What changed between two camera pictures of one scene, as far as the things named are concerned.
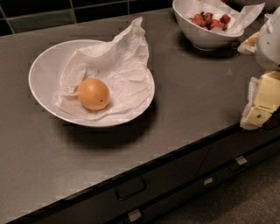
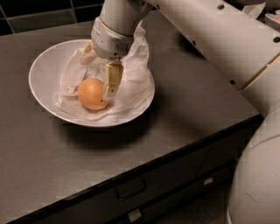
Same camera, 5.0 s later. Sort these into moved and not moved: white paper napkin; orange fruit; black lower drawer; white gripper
Moved: white gripper
Not moved: orange fruit; white paper napkin; black lower drawer
